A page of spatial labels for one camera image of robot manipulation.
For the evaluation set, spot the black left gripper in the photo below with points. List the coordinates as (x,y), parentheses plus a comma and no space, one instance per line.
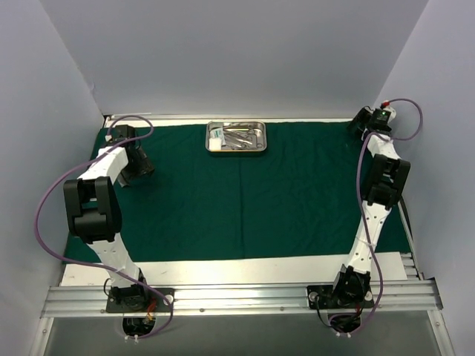
(140,167)

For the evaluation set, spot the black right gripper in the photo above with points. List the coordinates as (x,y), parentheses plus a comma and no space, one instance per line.
(358,121)

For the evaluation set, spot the white gauze packet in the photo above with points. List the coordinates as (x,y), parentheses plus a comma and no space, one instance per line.
(216,139)

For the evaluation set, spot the dark green surgical cloth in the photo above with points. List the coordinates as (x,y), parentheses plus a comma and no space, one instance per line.
(297,198)

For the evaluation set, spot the stainless steel instrument tray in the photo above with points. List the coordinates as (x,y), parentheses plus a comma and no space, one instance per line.
(258,136)

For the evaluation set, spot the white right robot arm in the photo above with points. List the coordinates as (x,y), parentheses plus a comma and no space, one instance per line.
(380,180)

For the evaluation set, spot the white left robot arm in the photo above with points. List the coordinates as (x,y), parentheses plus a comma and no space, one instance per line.
(94,214)

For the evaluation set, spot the steel surgical scissors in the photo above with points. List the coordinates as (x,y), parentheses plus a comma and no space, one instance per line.
(238,141)

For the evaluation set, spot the steel surgical forceps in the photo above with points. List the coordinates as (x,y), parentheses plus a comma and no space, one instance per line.
(239,126)

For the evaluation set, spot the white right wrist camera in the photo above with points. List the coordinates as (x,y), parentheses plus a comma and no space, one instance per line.
(389,110)

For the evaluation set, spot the aluminium back frame rail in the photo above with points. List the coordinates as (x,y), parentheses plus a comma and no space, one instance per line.
(223,116)

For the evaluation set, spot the aluminium frame rail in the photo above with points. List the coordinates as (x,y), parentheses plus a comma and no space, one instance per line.
(290,298)
(223,116)

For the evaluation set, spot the aluminium front frame rail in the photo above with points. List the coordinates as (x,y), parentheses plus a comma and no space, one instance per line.
(290,298)

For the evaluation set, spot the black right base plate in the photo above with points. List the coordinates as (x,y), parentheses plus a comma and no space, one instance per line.
(325,297)

